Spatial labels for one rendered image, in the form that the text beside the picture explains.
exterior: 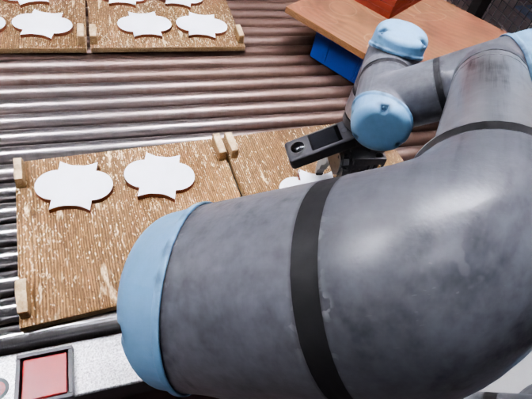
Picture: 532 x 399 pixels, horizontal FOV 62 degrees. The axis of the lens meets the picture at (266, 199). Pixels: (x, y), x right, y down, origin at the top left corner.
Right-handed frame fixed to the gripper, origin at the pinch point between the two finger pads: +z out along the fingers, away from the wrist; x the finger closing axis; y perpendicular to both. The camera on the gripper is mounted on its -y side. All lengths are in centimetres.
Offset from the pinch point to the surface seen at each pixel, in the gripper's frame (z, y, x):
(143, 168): 4.5, -34.0, 11.0
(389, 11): -7, 33, 61
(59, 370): 6, -45, -27
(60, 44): 6, -55, 54
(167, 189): 4.5, -29.4, 5.4
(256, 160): 5.7, -10.1, 14.6
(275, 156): 5.7, -5.6, 15.8
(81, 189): 4.5, -45.2, 5.5
